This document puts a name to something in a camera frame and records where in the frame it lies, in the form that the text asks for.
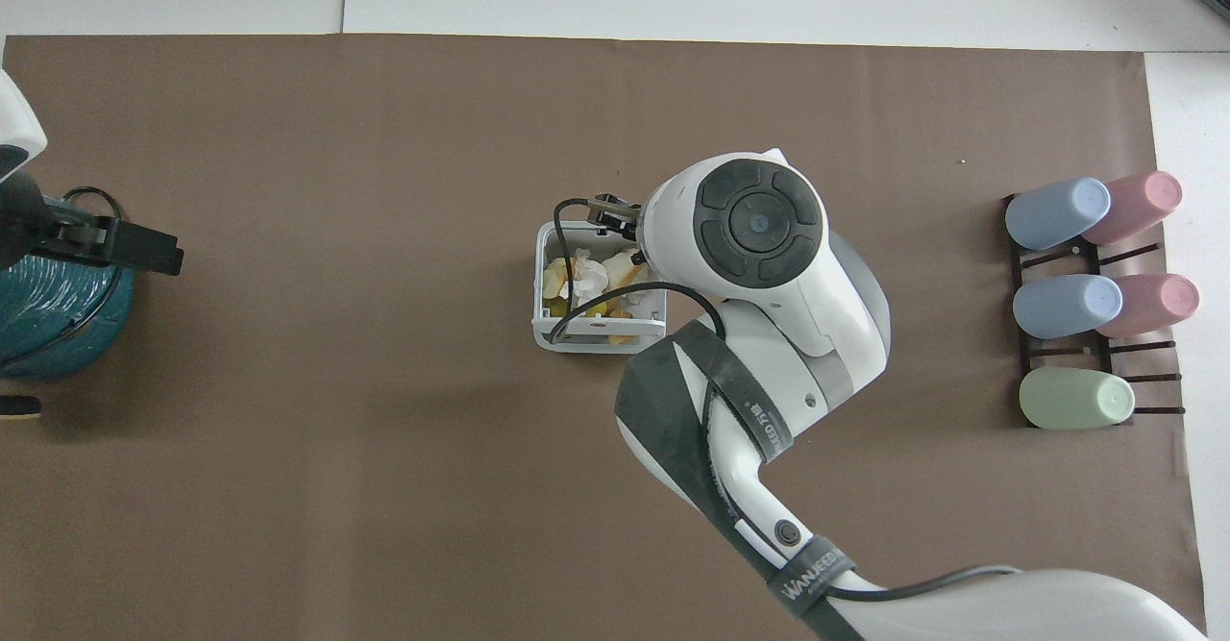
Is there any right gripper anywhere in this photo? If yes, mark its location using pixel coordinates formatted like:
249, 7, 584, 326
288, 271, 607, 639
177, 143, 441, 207
588, 194, 647, 240

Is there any blue cup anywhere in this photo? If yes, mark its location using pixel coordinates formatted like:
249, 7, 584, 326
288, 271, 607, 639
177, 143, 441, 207
1012, 273, 1124, 341
1005, 177, 1113, 252

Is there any teal round bin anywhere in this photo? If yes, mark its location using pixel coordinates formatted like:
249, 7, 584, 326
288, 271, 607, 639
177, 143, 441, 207
0, 194, 136, 380

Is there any pink cup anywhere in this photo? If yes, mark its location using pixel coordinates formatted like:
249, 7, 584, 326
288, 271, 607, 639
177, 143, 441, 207
1080, 170, 1185, 247
1095, 273, 1201, 339

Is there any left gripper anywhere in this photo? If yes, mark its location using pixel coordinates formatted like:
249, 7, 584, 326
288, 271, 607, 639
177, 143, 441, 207
0, 172, 51, 271

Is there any green cup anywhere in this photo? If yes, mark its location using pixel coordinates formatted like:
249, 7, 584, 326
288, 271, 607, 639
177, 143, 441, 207
1018, 367, 1137, 431

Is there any small white square bin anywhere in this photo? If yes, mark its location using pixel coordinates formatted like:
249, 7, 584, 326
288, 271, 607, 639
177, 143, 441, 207
532, 220, 670, 355

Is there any orange peel piece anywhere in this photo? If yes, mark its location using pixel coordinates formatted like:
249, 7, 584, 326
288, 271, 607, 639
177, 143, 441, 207
605, 250, 649, 292

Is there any crumpled white paper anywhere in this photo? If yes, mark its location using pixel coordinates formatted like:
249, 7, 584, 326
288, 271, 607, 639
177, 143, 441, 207
571, 248, 612, 300

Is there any black cup rack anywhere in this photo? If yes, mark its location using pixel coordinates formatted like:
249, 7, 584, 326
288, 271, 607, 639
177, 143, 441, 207
1003, 193, 1186, 428

